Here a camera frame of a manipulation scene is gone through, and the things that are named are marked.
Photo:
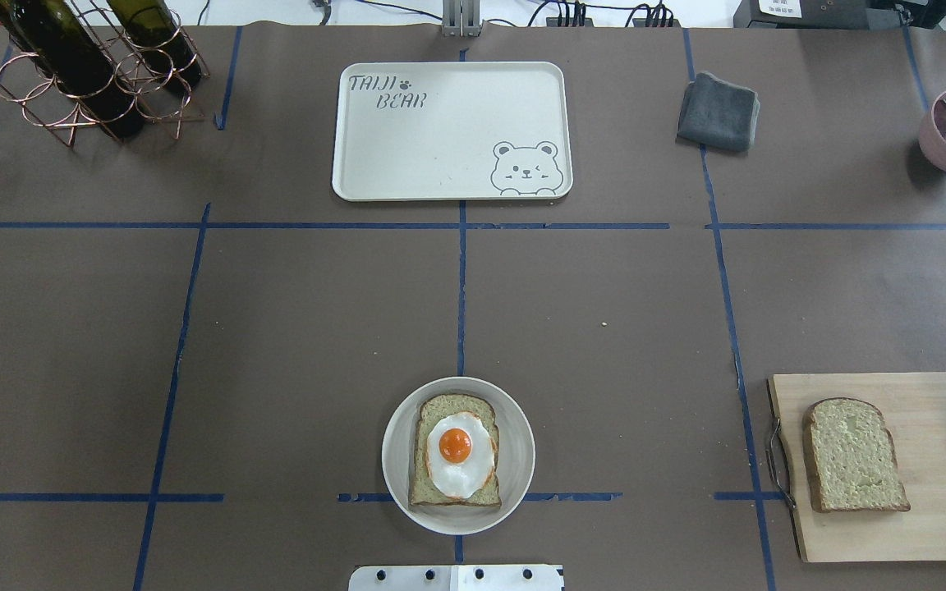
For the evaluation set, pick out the aluminium frame post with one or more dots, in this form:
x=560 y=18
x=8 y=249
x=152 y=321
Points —
x=461 y=18

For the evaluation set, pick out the grey folded cloth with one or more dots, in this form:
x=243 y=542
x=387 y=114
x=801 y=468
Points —
x=719 y=113

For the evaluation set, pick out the copper wire bottle rack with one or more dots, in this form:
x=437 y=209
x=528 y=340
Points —
x=115 y=66

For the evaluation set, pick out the wooden cutting board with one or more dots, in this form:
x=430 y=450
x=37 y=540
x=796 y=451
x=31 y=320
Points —
x=914 y=408

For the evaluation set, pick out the bread slice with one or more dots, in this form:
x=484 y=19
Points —
x=850 y=458
x=422 y=490

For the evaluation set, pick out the fried egg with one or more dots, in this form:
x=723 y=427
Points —
x=460 y=455

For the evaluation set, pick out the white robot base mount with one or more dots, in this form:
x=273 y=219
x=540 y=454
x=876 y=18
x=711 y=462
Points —
x=459 y=577

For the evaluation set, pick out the cream bear print tray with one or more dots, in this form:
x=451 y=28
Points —
x=416 y=131

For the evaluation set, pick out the black box device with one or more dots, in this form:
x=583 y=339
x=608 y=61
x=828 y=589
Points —
x=838 y=15

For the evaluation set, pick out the dark green wine bottle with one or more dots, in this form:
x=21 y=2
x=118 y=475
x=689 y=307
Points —
x=51 y=35

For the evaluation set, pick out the white round plate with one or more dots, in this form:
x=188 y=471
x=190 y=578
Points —
x=515 y=465

